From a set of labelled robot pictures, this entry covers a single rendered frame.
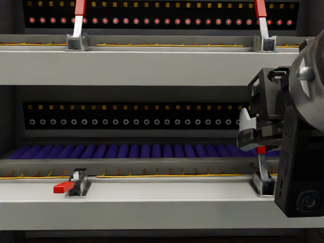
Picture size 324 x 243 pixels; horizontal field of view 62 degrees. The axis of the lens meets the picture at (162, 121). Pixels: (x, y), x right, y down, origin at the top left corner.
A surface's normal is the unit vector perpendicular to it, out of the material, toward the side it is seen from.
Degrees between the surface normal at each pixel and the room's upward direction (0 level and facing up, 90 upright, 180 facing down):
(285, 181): 90
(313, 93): 90
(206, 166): 105
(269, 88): 75
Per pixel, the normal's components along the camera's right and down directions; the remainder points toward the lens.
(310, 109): -0.83, 0.54
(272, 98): 0.02, -0.25
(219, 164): 0.04, 0.27
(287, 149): -1.00, 0.00
